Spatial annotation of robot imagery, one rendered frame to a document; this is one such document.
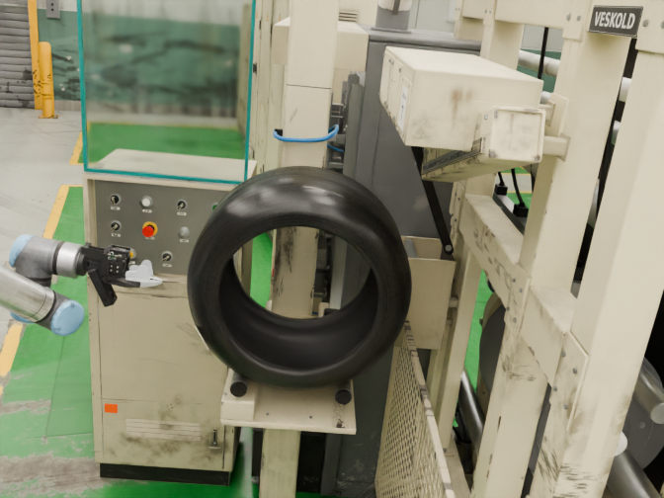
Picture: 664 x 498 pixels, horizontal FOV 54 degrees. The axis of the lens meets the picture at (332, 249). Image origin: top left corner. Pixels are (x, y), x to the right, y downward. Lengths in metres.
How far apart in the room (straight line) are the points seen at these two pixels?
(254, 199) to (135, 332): 1.08
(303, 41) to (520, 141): 0.83
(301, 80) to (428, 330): 0.84
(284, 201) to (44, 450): 1.91
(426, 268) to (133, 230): 1.05
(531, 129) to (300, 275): 1.02
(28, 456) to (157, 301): 1.00
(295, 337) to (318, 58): 0.81
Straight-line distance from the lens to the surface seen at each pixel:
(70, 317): 1.75
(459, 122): 1.29
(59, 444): 3.17
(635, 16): 1.18
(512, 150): 1.22
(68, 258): 1.80
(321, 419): 1.88
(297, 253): 2.00
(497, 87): 1.30
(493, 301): 2.37
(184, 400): 2.64
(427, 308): 2.02
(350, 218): 1.56
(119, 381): 2.66
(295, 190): 1.58
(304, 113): 1.89
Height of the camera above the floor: 1.89
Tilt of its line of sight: 21 degrees down
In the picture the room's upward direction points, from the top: 6 degrees clockwise
